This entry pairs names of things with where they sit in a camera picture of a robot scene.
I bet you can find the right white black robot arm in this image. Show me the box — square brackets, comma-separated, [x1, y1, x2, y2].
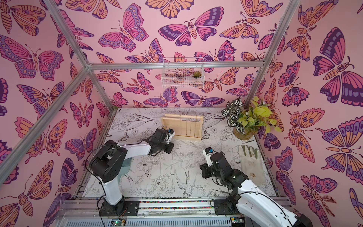
[199, 147, 313, 227]

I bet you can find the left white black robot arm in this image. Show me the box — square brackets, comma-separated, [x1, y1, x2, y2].
[89, 128, 175, 206]

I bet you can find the beige green gardening glove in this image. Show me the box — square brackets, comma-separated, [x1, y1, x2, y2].
[238, 145, 267, 186]

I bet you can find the potted green leafy plant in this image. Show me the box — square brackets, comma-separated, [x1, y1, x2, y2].
[221, 96, 284, 138]

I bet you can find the small succulent in basket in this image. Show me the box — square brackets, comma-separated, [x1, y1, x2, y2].
[193, 71, 202, 77]

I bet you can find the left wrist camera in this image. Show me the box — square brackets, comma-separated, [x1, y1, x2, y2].
[164, 129, 175, 144]

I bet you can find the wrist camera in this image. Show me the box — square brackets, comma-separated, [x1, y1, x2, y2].
[164, 129, 175, 144]
[202, 147, 215, 167]

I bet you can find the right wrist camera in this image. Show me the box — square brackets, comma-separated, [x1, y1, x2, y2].
[202, 147, 215, 167]

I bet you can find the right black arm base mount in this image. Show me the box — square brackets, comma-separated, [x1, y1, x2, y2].
[212, 196, 242, 215]

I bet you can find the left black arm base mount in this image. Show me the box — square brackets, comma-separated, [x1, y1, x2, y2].
[100, 197, 140, 217]

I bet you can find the white wire wall basket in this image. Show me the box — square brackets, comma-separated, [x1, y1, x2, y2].
[160, 57, 205, 89]

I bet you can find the metal cage frame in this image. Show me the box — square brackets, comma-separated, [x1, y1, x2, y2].
[1, 1, 300, 183]

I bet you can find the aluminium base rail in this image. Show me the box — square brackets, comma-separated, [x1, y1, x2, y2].
[54, 197, 259, 227]

